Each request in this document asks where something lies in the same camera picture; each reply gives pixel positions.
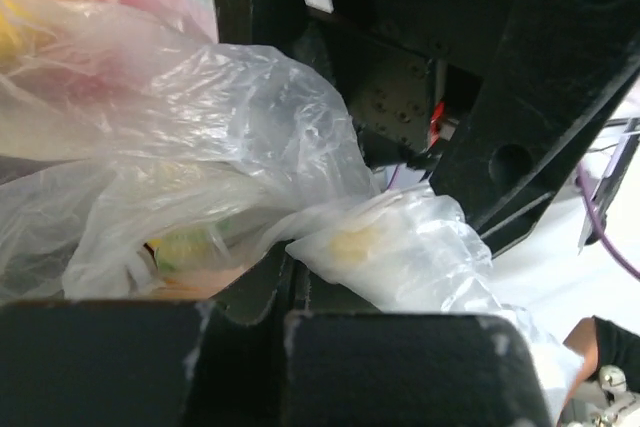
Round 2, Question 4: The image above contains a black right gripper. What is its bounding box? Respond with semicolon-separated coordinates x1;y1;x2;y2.
215;0;639;254

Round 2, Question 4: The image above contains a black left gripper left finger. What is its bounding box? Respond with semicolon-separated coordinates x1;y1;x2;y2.
1;245;295;426

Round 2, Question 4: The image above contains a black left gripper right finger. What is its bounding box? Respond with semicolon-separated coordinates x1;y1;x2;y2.
284;260;552;426

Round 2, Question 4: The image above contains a clear plastic bag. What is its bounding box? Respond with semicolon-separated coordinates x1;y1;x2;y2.
1;1;581;416

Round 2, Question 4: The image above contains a red fake apple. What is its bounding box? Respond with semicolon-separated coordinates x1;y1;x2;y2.
58;0;219;116

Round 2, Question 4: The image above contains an operator hand in background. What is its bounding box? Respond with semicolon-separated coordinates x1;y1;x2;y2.
564;317;599;386

